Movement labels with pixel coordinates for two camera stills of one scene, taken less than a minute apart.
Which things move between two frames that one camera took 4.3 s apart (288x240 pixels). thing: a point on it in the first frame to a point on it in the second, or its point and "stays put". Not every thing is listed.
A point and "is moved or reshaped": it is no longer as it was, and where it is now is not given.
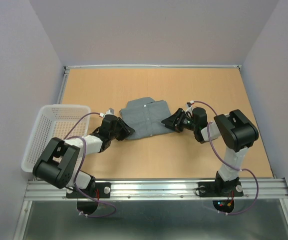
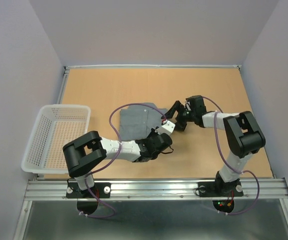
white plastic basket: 53,121 stays put
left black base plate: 99,190 stays put
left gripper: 126,130 to 152,132
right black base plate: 231,189 stays put
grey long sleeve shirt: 145,116 is moved or reshaped
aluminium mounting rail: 164,189 stays put
